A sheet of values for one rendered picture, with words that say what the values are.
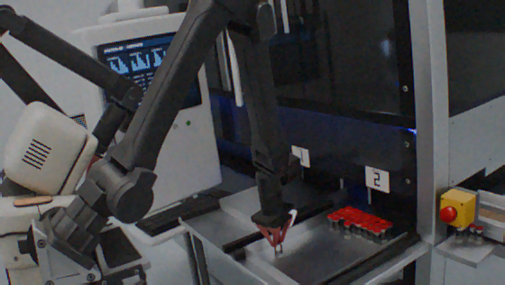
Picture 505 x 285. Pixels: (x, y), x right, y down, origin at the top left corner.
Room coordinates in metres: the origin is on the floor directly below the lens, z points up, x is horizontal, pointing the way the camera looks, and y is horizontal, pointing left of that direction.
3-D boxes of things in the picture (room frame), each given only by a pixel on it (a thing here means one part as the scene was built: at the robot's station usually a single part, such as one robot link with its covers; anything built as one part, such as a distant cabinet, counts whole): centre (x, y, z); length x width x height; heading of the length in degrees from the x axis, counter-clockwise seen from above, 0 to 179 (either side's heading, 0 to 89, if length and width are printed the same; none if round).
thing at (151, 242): (1.58, 0.31, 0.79); 0.45 x 0.28 x 0.03; 128
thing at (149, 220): (1.54, 0.29, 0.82); 0.40 x 0.14 x 0.02; 128
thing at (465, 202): (0.91, -0.47, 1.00); 0.08 x 0.07 x 0.07; 121
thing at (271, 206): (1.00, -0.02, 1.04); 0.10 x 0.07 x 0.07; 136
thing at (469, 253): (0.91, -0.52, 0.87); 0.14 x 0.13 x 0.02; 121
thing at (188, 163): (1.73, 0.41, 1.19); 0.50 x 0.19 x 0.78; 128
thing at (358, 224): (1.06, -0.24, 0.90); 0.18 x 0.02 x 0.05; 30
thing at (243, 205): (1.35, -0.07, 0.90); 0.34 x 0.26 x 0.04; 121
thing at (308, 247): (1.00, -0.15, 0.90); 0.34 x 0.26 x 0.04; 120
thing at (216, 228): (1.17, -0.10, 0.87); 0.70 x 0.48 x 0.02; 31
